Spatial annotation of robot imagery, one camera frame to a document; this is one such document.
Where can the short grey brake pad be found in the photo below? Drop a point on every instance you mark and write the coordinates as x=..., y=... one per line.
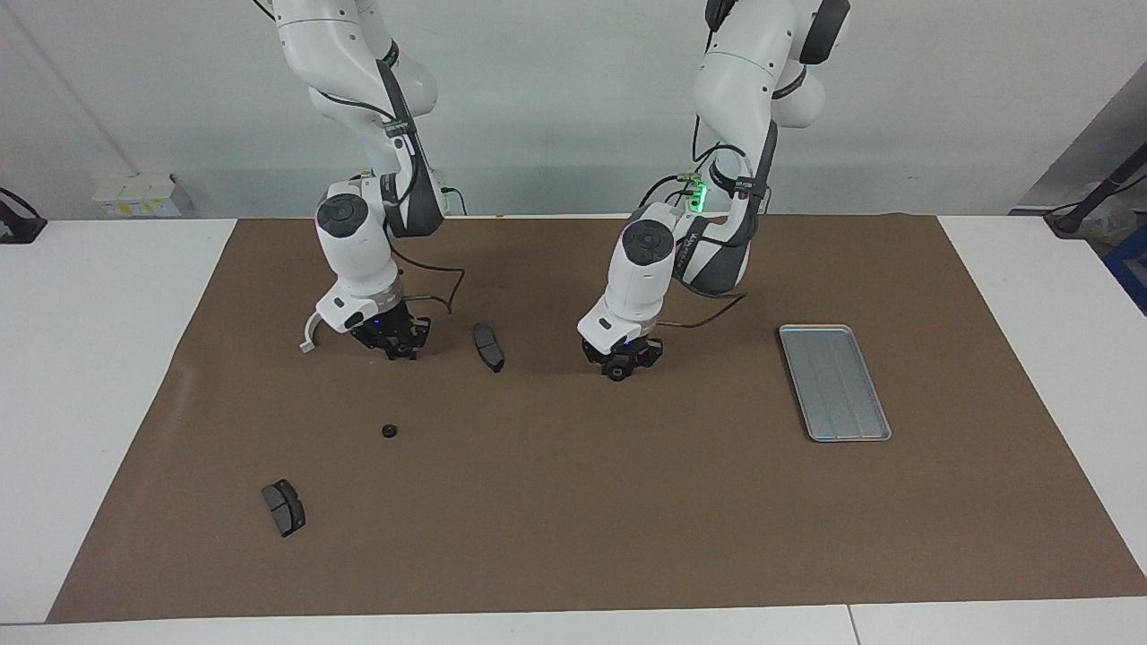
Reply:
x=284, y=509

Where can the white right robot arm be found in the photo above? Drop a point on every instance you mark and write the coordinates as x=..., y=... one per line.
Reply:
x=358, y=242

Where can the silver metal tray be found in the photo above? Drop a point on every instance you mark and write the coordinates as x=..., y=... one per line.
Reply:
x=833, y=381

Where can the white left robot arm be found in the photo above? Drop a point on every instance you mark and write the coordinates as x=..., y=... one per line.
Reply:
x=641, y=278

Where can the black stand foot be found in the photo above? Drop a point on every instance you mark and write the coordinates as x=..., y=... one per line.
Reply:
x=18, y=228

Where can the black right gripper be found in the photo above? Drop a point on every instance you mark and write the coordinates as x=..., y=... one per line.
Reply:
x=381, y=327

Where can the white curved plastic bracket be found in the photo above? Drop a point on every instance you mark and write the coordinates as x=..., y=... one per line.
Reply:
x=309, y=333

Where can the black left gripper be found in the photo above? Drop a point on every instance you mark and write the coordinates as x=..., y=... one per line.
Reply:
x=632, y=348

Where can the white wall box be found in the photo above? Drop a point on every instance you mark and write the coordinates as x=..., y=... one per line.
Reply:
x=134, y=202

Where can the black tripod stand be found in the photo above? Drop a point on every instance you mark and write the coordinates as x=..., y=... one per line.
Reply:
x=1071, y=219

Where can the long grey brake pad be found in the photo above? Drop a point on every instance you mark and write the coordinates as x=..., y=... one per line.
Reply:
x=488, y=348

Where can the brown table mat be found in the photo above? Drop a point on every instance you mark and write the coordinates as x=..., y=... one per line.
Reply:
x=573, y=502

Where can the blue crate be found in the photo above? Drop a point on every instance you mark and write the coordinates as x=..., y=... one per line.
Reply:
x=1131, y=269

